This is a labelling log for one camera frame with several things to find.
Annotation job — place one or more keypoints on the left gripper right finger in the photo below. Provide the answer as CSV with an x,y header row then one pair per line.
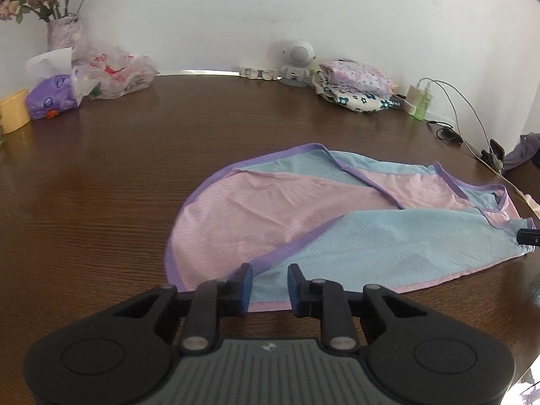
x,y
327,302

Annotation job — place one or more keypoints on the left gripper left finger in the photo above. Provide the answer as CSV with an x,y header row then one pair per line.
x,y
213,300

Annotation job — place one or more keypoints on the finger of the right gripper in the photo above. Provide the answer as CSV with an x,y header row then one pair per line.
x,y
528,236

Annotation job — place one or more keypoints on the pink blue purple mesh vest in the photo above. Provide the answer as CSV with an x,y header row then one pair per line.
x,y
340,216

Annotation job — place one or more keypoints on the phone on stand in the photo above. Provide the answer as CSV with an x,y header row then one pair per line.
x,y
494,157

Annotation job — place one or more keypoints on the purple garment on chair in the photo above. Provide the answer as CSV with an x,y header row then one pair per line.
x,y
525,150

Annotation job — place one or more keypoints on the green liquid bottle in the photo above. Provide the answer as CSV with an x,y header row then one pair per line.
x,y
423,103

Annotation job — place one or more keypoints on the white power strip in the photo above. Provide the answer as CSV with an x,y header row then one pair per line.
x,y
412,98

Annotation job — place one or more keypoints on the black labelled box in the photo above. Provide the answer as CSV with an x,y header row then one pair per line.
x,y
398,102

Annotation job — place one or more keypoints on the folded white flower-print cloth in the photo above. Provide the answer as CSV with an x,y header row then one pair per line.
x,y
348,98

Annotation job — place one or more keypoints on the folded purple floral cloth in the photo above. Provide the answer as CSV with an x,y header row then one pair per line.
x,y
358,76

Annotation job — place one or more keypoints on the white plastic clip row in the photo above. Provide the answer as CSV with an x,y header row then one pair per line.
x,y
260,74

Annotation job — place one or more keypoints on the white round robot speaker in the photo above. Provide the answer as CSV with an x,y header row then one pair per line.
x,y
298,56

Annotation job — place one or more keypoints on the clear plastic bag red print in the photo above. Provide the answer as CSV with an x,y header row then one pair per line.
x,y
106,72

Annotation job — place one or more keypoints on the purple tissue pack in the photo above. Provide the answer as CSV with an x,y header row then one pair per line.
x,y
52,97

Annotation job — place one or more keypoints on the yellow cup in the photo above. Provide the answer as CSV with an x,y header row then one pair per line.
x,y
14,113

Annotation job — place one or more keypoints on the flower vase with pink flowers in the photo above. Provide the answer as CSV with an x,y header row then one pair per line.
x,y
65,29

